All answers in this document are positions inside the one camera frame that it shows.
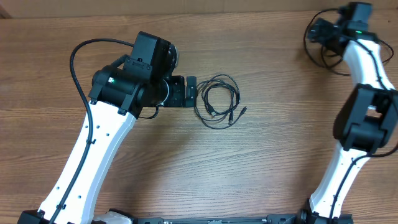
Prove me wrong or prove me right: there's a thin black cable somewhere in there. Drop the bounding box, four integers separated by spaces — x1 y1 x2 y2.
303 7 395 77

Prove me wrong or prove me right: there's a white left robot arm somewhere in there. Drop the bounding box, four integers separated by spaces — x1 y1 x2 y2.
17 32 197 224

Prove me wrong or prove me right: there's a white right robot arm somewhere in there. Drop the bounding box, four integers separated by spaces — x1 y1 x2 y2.
283 2 397 223

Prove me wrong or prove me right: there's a black USB-A cable white plug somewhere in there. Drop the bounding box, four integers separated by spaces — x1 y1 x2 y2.
197 74 241 119

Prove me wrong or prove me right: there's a black USB cable dark plug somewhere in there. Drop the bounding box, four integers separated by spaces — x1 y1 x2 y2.
194 78 247 130

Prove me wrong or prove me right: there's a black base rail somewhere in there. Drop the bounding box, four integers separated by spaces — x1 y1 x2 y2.
131 214 296 224

